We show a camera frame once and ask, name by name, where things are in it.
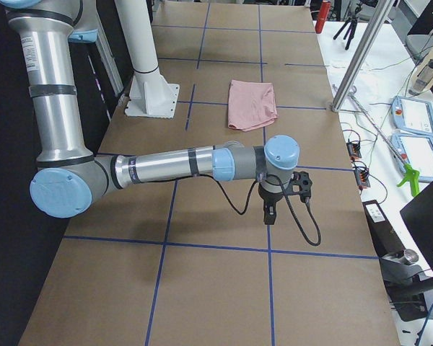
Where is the black power adapter box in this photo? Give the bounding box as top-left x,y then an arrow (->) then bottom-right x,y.
362,200 -> 405,265

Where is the silver reacher grabber tool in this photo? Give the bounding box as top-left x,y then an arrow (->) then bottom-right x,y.
331,83 -> 421,198

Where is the orange connector board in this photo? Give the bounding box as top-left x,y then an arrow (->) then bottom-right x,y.
346,141 -> 362,161
354,166 -> 370,191

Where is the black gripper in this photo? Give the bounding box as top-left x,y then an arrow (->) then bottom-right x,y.
258,171 -> 312,226

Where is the white camera pole base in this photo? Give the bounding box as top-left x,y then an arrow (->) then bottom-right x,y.
115,0 -> 180,118

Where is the near blue teach pendant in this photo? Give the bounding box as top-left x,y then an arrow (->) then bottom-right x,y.
391,133 -> 433,183

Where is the orange connector board near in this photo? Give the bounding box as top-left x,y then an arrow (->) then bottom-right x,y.
354,166 -> 370,191

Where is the orange connector board far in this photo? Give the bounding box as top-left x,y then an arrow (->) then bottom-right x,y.
346,141 -> 362,161

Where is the far blue teach pendant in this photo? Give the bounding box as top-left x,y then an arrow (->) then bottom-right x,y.
391,96 -> 433,137

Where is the blue teach pendant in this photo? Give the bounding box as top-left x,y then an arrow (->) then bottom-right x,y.
391,96 -> 433,137
391,133 -> 433,183

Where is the black monitor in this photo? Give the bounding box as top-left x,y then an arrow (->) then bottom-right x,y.
400,181 -> 433,271

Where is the black tripod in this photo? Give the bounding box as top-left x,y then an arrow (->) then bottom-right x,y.
333,4 -> 362,50

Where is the aluminium frame post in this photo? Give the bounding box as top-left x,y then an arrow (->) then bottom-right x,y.
331,1 -> 399,112

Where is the black braided cable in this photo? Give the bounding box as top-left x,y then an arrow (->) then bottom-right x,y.
212,172 -> 323,247

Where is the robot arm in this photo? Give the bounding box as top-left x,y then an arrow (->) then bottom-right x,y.
3,1 -> 312,225

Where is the red cylinder bottle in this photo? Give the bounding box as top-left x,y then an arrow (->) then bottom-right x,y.
315,0 -> 331,34

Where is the pink Snoopy t-shirt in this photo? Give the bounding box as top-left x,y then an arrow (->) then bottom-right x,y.
228,79 -> 278,132

